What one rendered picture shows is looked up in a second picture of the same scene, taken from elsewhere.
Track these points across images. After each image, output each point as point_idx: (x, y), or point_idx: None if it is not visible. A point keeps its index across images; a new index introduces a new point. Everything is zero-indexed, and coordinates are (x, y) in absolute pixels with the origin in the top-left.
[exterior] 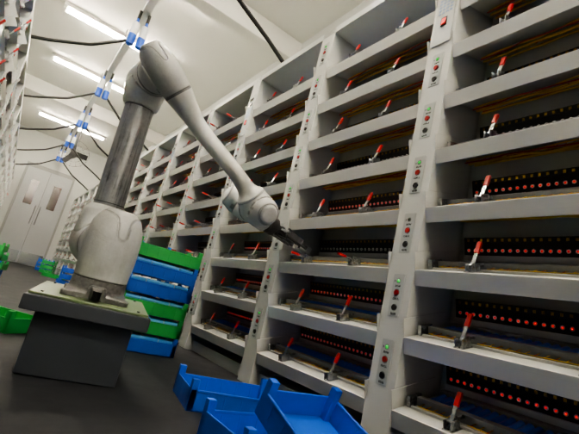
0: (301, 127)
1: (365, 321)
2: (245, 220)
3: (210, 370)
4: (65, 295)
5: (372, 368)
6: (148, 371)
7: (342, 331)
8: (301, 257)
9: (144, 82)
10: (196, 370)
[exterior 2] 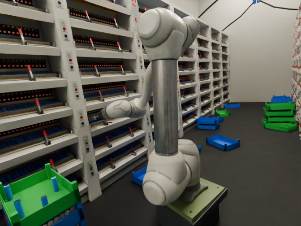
0: (57, 31)
1: (135, 132)
2: (135, 116)
3: (84, 215)
4: (208, 184)
5: (147, 141)
6: (138, 217)
7: (135, 138)
8: (95, 123)
9: (183, 47)
10: (98, 216)
